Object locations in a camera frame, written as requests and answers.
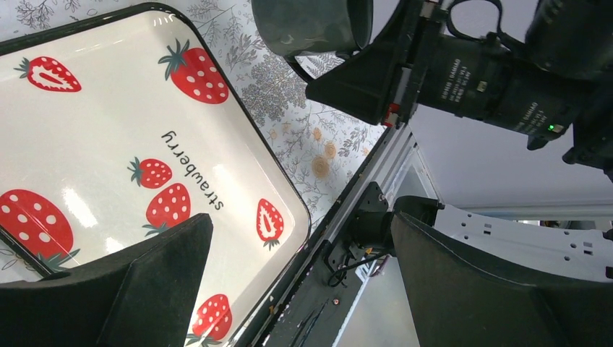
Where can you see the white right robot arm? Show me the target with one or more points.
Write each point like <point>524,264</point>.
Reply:
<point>487,169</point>

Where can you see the floral tablecloth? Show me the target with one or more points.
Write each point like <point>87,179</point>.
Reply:
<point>320,148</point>

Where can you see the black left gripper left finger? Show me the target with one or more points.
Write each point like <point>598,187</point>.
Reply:
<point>143,295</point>

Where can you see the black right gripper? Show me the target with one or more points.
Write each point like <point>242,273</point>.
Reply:
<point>475,79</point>

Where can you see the white strawberry tray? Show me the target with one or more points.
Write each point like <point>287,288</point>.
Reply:
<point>117,128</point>

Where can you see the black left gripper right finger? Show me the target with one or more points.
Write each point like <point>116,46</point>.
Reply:
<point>462,296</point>

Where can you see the dark grey mug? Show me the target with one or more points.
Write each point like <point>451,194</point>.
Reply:
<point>295,28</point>

